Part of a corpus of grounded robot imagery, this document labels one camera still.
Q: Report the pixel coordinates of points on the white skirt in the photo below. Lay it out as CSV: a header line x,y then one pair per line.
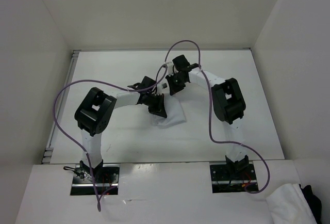
x,y
174,111

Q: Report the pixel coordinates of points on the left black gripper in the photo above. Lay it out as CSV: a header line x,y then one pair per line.
x,y
159,109

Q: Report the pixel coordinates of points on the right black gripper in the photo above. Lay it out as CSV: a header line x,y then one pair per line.
x,y
174,89

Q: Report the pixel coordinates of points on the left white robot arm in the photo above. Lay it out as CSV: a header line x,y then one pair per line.
x,y
94,113

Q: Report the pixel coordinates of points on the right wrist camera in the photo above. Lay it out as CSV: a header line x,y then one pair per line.
x,y
169,66

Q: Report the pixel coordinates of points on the black cloth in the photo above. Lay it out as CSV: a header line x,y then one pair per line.
x,y
314,202

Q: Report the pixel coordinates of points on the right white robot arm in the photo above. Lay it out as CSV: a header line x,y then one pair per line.
x,y
226,102

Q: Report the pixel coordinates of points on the white cloth pile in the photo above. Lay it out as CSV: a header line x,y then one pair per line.
x,y
287,204

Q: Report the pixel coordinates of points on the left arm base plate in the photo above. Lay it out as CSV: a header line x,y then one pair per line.
x,y
106,180

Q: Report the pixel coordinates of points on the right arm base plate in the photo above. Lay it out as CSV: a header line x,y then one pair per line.
x,y
223,182

